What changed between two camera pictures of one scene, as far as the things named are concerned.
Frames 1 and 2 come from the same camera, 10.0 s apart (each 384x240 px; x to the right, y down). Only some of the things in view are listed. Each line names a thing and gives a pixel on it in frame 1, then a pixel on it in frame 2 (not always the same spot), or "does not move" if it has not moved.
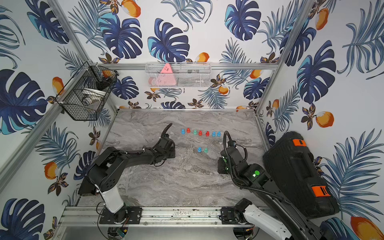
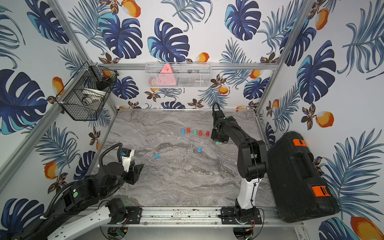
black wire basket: [83, 97] does not move
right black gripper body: [222, 167] to [218, 136]
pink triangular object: [166, 76] does not move
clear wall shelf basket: [174, 75] does not move
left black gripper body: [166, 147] to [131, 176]
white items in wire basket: [92, 98] does not move
